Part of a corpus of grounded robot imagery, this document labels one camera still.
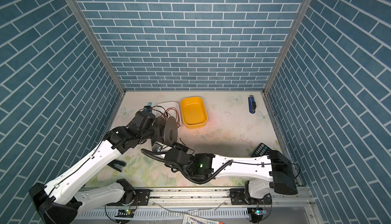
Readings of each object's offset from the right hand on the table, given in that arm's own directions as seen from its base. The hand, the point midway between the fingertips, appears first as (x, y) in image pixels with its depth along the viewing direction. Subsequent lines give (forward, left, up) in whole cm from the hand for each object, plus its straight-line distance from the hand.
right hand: (166, 144), depth 69 cm
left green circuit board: (-25, +19, -25) cm, 40 cm away
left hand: (+9, +5, -1) cm, 11 cm away
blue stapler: (+44, -48, -19) cm, 68 cm away
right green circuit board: (-20, -45, -23) cm, 55 cm away
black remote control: (+11, -51, -22) cm, 56 cm away
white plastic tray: (+11, +3, +12) cm, 17 cm away
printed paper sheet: (-25, -12, -21) cm, 35 cm away
